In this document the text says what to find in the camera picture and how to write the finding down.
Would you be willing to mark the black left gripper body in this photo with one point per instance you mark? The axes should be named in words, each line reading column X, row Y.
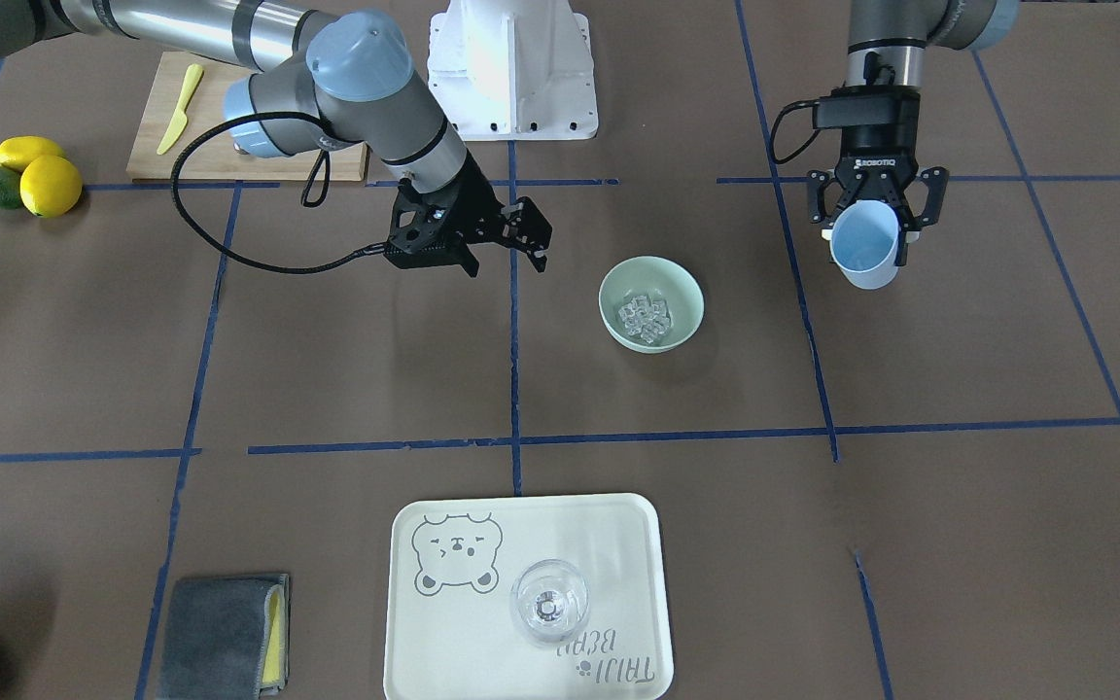
column 877, row 165

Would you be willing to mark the yellow plastic knife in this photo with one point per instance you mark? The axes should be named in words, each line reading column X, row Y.
column 179, row 118

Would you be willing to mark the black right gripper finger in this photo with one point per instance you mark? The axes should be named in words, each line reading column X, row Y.
column 523, row 217
column 535, row 249

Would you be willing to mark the light blue cup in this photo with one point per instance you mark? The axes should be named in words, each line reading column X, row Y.
column 864, row 243

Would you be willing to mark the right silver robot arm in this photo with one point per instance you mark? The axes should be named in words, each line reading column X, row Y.
column 319, row 82

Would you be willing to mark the mint green bowl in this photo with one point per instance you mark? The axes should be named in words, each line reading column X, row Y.
column 660, row 277

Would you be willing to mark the yellow lemon lower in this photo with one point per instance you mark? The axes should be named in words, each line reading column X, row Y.
column 50, row 186

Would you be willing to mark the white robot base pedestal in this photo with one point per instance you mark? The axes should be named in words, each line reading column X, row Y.
column 514, row 71

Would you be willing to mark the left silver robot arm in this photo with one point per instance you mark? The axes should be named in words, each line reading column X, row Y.
column 887, row 42

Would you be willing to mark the yellow lemon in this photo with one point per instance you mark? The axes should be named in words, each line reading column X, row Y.
column 18, row 152
column 50, row 186

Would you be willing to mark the yellow lemon upper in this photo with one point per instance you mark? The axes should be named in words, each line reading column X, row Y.
column 18, row 152

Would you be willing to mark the clear ice cubes in cup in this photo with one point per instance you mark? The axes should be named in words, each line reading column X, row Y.
column 645, row 318

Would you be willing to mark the clear wine glass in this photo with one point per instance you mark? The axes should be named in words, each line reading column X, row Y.
column 550, row 602

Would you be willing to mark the cream bear tray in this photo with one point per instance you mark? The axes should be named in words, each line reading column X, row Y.
column 449, row 632

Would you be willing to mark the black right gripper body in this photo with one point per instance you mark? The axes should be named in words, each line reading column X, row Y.
column 478, row 200

